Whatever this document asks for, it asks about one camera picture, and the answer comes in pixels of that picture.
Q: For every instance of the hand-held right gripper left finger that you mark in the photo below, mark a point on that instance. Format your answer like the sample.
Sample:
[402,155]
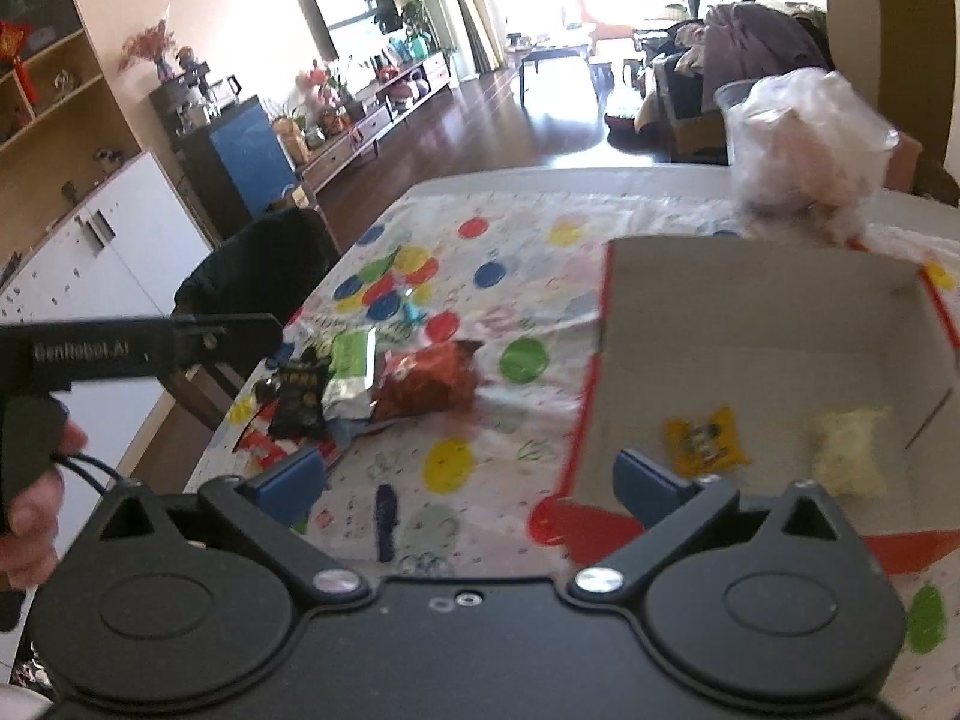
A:
[289,481]

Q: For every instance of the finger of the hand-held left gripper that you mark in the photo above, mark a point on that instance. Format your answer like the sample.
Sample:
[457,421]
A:
[225,334]

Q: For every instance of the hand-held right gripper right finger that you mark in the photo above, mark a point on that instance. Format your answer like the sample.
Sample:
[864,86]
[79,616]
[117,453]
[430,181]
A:
[643,481]

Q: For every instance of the dark snack packet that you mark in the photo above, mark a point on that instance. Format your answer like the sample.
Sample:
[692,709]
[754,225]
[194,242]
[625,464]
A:
[298,399]

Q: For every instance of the green and silver snack packet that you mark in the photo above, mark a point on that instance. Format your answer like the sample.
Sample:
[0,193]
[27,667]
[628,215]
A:
[349,375]

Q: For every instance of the orange-red snack bag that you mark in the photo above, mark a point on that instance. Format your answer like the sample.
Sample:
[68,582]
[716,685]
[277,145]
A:
[427,382]

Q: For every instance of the white cardboard box red edge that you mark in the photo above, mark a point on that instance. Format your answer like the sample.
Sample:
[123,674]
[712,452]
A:
[750,345]

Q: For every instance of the pale yellow snack packet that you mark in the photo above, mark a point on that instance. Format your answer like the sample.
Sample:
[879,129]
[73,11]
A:
[851,454]

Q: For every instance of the person's left hand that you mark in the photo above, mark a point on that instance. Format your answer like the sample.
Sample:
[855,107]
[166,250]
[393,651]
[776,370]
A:
[28,536]

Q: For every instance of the red snack packet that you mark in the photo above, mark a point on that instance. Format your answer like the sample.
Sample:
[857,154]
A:
[270,450]

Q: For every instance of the dark padded chair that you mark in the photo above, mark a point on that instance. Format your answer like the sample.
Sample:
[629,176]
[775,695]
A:
[255,262]

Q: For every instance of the dark blue stick packet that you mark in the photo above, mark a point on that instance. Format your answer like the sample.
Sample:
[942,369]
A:
[385,521]

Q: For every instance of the white cabinet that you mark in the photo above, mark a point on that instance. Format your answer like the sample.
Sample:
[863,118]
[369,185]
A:
[97,247]

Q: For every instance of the dark cabinet with blue panel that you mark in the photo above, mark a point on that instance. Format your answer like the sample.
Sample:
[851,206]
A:
[251,157]

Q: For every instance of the coffee machine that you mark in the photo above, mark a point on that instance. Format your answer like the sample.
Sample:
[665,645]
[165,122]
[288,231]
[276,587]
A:
[202,101]

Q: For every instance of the dotted colourful tablecloth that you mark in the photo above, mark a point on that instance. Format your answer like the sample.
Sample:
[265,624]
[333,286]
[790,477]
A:
[495,300]

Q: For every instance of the long wooden television console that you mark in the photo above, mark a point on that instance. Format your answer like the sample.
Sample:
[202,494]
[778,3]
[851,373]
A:
[375,120]

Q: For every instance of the red flowers in vase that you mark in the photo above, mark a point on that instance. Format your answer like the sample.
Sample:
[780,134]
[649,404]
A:
[150,45]

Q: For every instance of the red hanging ornament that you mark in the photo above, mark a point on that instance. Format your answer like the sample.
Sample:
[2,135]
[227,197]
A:
[16,52]

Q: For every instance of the flat screen television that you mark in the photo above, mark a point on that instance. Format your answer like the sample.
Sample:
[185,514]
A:
[349,15]

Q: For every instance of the clear plastic tub with bag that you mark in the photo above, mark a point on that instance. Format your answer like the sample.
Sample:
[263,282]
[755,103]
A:
[806,157]

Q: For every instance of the tall green houseplant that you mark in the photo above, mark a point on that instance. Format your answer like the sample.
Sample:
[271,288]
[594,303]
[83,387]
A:
[418,0]

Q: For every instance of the dark coffee table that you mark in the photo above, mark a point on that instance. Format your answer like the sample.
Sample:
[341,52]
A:
[555,60]

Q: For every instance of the pile of clothes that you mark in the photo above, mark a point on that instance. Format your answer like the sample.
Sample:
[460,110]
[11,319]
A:
[739,45]

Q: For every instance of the wooden wall shelf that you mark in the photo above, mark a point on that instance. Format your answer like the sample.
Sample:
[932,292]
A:
[52,67]

